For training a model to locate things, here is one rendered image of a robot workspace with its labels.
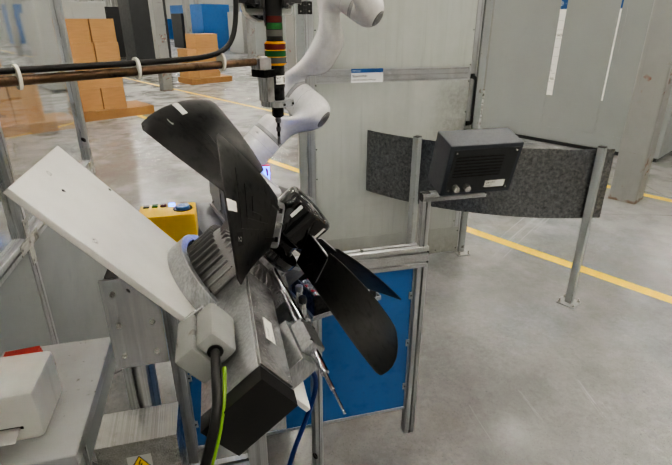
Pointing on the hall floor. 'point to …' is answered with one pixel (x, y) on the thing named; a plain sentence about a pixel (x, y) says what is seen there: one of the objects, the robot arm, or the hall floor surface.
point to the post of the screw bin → (317, 408)
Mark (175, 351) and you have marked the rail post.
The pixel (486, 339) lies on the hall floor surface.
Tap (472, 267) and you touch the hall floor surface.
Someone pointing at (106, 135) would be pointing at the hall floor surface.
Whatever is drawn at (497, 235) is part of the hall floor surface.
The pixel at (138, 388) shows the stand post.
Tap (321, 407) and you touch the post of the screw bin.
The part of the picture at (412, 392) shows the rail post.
